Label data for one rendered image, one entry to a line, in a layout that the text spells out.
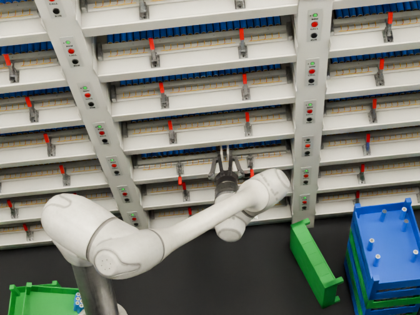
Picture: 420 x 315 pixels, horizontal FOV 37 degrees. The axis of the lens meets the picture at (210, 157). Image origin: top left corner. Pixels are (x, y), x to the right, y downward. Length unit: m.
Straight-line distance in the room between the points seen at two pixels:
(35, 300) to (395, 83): 1.62
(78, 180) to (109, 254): 0.94
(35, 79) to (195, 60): 0.49
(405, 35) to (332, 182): 0.79
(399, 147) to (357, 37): 0.62
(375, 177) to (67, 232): 1.38
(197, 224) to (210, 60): 0.50
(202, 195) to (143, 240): 0.97
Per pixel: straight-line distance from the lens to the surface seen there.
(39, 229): 2.84
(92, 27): 1.82
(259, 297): 2.66
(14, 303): 2.85
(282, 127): 2.23
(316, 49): 1.93
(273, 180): 1.95
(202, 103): 2.07
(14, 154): 2.36
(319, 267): 2.50
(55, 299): 2.72
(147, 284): 2.73
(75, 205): 1.65
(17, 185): 2.52
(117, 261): 1.53
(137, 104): 2.10
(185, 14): 1.80
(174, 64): 1.93
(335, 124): 2.25
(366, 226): 2.36
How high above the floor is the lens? 2.44
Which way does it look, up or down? 54 degrees down
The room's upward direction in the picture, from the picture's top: 9 degrees counter-clockwise
